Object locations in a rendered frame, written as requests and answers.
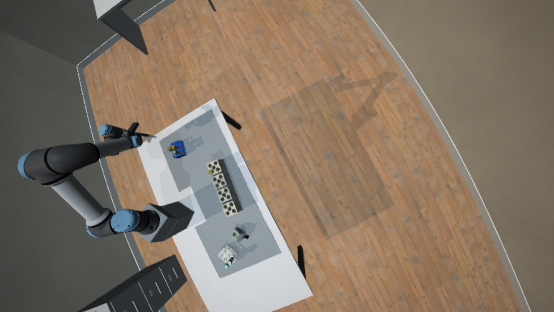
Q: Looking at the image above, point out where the green-capped tube with white cap dot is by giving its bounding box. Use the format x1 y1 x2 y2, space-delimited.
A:
227 255 236 265

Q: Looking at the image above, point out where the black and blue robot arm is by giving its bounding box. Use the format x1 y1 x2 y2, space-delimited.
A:
18 124 160 237

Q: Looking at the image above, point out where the white bucket adapter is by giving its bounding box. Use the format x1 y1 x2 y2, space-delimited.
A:
207 159 226 176
211 173 231 189
217 185 236 203

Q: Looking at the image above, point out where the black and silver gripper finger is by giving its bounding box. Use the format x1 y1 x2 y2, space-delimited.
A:
139 133 156 142

